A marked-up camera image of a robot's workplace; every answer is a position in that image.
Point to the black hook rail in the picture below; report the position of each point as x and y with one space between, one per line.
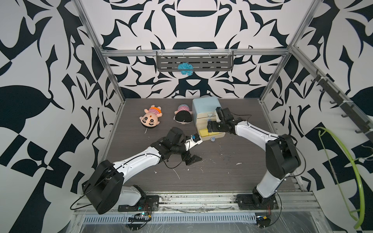
341 100

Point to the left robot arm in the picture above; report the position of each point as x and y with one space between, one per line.
106 184

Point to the right electronics board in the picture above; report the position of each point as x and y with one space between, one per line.
263 221

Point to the plush doll face up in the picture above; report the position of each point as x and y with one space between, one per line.
151 117

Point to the light blue drawer box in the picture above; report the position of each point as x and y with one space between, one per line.
203 110

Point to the left electronics board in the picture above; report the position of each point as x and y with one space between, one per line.
140 218

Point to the yellow sticky note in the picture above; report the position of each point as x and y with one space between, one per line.
204 132

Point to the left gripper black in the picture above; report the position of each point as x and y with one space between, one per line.
192 159

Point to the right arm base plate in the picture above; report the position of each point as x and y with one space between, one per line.
256 202

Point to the electronics board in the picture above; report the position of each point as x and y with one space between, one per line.
263 221
140 218

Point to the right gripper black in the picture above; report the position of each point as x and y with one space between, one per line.
214 127

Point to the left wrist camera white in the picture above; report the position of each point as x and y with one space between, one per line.
192 141

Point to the plush doll black hair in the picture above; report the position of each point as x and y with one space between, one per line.
183 114

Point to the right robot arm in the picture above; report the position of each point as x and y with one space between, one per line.
281 155

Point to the teal yarn ball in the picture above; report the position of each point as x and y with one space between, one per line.
186 69

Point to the white cable duct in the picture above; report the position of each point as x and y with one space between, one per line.
172 218

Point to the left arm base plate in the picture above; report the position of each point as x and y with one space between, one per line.
148 203

